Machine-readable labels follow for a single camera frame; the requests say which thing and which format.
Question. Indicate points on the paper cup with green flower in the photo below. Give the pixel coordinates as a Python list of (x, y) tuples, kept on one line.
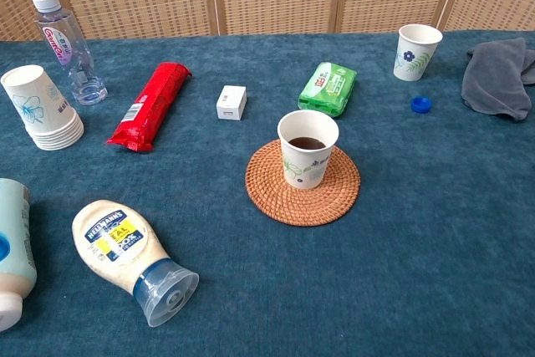
[(307, 169)]

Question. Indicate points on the blue bottle cap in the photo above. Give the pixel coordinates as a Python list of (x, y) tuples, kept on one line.
[(421, 105)]

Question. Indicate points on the paper cup with blue flower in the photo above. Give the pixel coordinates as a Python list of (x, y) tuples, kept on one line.
[(414, 64)]

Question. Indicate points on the mayonnaise squeeze bottle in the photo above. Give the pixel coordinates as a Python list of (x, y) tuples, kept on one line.
[(117, 244)]

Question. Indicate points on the clear water bottle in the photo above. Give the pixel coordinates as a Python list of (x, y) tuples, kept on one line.
[(62, 47)]

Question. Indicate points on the grey cloth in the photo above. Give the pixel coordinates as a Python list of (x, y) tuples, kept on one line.
[(497, 81)]

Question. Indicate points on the light blue white bottle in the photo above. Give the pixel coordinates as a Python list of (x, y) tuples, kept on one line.
[(14, 244)]

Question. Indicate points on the round woven rattan coaster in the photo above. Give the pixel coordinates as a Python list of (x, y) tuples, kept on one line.
[(301, 210)]

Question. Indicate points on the small white box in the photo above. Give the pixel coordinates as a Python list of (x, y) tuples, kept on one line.
[(231, 102)]

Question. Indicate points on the green tissue pack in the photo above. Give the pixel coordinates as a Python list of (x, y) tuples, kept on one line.
[(328, 89)]

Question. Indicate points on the red snack package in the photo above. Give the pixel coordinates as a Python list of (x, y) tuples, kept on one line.
[(150, 106)]

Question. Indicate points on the blue tablecloth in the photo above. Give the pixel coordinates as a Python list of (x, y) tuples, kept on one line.
[(418, 269)]

